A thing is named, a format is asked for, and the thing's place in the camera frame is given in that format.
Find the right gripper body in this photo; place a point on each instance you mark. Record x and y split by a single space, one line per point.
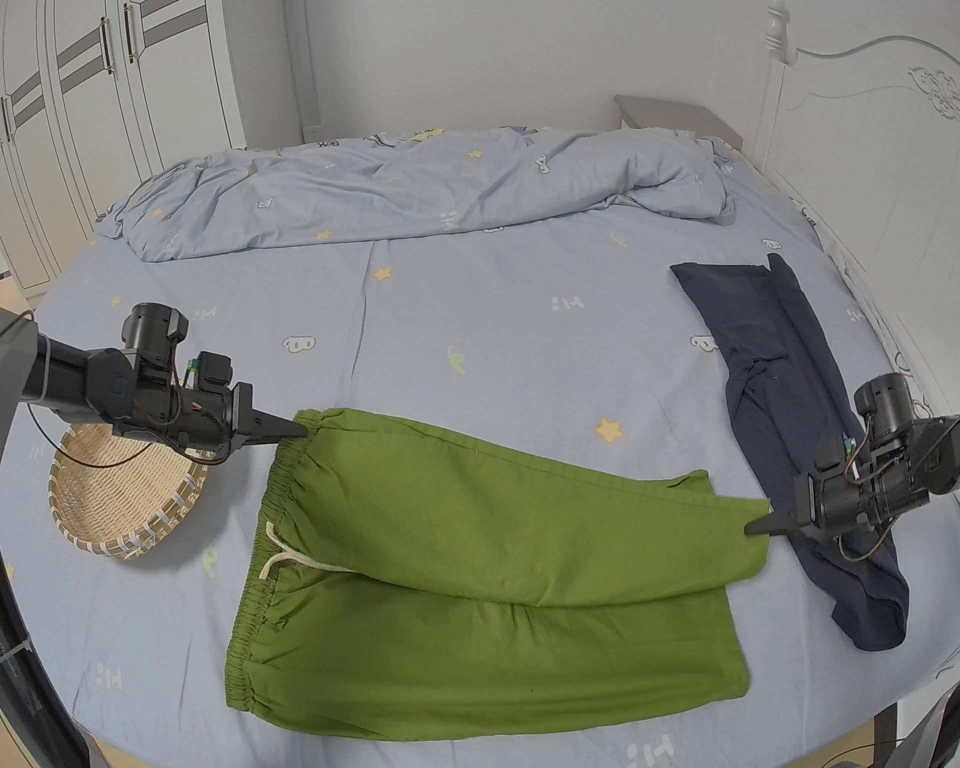
832 506

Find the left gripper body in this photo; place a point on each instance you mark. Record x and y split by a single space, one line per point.
217 424

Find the green shorts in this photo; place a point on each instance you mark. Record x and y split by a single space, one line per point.
487 525

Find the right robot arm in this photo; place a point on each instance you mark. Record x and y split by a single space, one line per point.
889 397

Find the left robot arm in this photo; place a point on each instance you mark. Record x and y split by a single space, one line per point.
75 375

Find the round woven basket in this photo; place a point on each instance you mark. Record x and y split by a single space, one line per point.
120 510

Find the dark blue garment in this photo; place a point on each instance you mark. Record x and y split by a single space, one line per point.
750 315

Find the pale blue quilt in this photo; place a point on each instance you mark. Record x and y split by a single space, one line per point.
450 187

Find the white wardrobe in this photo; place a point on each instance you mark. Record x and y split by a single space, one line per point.
75 112

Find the grey bedside table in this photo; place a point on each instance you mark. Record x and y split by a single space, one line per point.
667 116

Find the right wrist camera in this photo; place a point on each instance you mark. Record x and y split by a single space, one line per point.
834 457

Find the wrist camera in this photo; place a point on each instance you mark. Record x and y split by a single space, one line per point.
214 371
834 457

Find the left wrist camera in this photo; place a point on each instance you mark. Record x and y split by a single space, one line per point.
214 371

